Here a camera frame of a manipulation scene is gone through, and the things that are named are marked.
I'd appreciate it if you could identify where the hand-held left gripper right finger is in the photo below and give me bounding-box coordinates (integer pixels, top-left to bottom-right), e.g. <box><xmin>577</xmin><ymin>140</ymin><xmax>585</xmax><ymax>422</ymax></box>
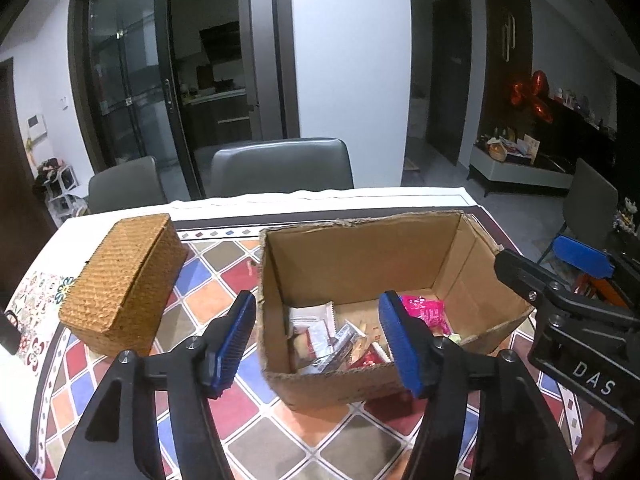
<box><xmin>378</xmin><ymin>290</ymin><xmax>580</xmax><ymax>480</ymax></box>

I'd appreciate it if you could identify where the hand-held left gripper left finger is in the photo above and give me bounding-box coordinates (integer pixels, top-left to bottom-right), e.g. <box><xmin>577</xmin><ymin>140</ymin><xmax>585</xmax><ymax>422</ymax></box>
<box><xmin>59</xmin><ymin>290</ymin><xmax>258</xmax><ymax>480</ymax></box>

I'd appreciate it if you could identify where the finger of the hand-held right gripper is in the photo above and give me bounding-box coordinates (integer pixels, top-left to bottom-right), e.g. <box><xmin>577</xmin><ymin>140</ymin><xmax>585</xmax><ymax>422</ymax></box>
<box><xmin>494</xmin><ymin>249</ymin><xmax>576</xmax><ymax>311</ymax></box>
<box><xmin>552</xmin><ymin>235</ymin><xmax>617</xmax><ymax>281</ymax></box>

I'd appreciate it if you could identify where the white and yellow snack packet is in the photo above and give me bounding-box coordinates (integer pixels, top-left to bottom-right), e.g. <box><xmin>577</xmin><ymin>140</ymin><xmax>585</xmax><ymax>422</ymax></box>
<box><xmin>350</xmin><ymin>321</ymin><xmax>388</xmax><ymax>361</ymax></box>

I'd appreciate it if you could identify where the pink snack packet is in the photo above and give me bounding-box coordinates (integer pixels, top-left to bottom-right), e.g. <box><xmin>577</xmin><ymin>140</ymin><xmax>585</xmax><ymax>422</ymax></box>
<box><xmin>400</xmin><ymin>294</ymin><xmax>452</xmax><ymax>336</ymax></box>

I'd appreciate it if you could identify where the grey long snack bar packet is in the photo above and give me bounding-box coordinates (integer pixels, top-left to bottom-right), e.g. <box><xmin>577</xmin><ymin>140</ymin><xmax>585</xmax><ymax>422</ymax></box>
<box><xmin>299</xmin><ymin>322</ymin><xmax>361</xmax><ymax>375</ymax></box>

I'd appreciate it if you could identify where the brown cardboard box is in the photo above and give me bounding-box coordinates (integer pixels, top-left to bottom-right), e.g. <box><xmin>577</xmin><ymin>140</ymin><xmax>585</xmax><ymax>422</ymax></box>
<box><xmin>257</xmin><ymin>210</ymin><xmax>536</xmax><ymax>410</ymax></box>

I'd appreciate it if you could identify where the person's right hand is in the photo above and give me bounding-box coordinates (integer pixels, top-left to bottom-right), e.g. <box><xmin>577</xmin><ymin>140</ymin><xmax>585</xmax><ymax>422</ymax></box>
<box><xmin>580</xmin><ymin>402</ymin><xmax>640</xmax><ymax>480</ymax></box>

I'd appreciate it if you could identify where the orange wooden chair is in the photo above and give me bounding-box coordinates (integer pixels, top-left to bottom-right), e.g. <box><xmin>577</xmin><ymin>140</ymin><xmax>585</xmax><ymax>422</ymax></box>
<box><xmin>570</xmin><ymin>270</ymin><xmax>628</xmax><ymax>306</ymax></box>

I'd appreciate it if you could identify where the grey upholstered chair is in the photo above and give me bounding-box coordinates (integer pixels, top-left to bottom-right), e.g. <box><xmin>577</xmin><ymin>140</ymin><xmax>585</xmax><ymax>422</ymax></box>
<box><xmin>87</xmin><ymin>156</ymin><xmax>161</xmax><ymax>215</ymax></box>
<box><xmin>210</xmin><ymin>137</ymin><xmax>355</xmax><ymax>196</ymax></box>
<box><xmin>562</xmin><ymin>158</ymin><xmax>619</xmax><ymax>246</ymax></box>

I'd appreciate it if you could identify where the colourful checked tablecloth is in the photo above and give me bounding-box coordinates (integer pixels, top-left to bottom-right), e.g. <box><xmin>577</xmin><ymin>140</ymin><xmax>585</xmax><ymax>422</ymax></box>
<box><xmin>25</xmin><ymin>207</ymin><xmax>591</xmax><ymax>480</ymax></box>

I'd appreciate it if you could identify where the white low cabinet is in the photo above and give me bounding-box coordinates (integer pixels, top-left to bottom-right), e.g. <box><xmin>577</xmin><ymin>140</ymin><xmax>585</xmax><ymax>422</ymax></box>
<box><xmin>467</xmin><ymin>142</ymin><xmax>576</xmax><ymax>196</ymax></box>

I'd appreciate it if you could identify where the dark sideboard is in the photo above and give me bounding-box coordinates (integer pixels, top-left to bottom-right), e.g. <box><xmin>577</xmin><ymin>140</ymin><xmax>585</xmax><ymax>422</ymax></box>
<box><xmin>545</xmin><ymin>95</ymin><xmax>618</xmax><ymax>171</ymax></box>

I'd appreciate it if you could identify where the woven lidded basket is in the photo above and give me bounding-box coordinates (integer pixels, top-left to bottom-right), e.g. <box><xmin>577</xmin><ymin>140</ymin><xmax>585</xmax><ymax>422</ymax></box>
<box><xmin>58</xmin><ymin>213</ymin><xmax>189</xmax><ymax>358</ymax></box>

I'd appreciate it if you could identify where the red foil balloon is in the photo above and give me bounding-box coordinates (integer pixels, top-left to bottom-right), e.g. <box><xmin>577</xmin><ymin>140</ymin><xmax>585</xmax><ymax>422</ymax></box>
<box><xmin>511</xmin><ymin>71</ymin><xmax>556</xmax><ymax>123</ymax></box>

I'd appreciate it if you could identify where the patterned placemat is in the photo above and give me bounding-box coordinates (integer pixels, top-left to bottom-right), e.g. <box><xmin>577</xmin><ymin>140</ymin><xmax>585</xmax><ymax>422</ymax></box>
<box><xmin>10</xmin><ymin>269</ymin><xmax>76</xmax><ymax>376</ymax></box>

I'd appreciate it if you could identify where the dark interior door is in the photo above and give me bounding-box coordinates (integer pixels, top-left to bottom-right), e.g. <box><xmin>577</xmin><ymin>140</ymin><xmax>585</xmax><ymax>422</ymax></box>
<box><xmin>432</xmin><ymin>0</ymin><xmax>473</xmax><ymax>166</ymax></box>

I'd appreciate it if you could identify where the tall dark cabinet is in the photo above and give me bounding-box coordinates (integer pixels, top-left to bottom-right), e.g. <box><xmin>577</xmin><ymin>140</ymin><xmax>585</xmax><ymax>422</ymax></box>
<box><xmin>482</xmin><ymin>0</ymin><xmax>533</xmax><ymax>126</ymax></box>

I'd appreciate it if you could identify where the black mug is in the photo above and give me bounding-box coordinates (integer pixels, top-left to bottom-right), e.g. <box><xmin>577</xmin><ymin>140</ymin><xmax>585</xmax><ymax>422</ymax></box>
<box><xmin>0</xmin><ymin>310</ymin><xmax>21</xmax><ymax>356</ymax></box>

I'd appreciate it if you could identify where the white shoe rack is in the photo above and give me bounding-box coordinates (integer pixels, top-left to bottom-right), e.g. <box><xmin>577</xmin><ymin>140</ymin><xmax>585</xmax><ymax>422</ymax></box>
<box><xmin>34</xmin><ymin>158</ymin><xmax>81</xmax><ymax>221</ymax></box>

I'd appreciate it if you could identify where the dark wooden door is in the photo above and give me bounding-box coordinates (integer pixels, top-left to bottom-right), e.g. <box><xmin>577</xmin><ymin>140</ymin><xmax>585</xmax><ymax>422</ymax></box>
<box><xmin>0</xmin><ymin>60</ymin><xmax>56</xmax><ymax>301</ymax></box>

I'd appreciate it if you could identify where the sliding glass door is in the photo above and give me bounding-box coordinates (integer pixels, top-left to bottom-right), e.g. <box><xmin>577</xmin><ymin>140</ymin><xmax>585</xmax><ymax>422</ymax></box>
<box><xmin>70</xmin><ymin>0</ymin><xmax>206</xmax><ymax>201</ymax></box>

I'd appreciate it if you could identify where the black range hood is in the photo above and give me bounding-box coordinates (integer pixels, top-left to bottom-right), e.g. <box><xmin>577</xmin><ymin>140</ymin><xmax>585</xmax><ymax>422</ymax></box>
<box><xmin>199</xmin><ymin>21</ymin><xmax>242</xmax><ymax>68</ymax></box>

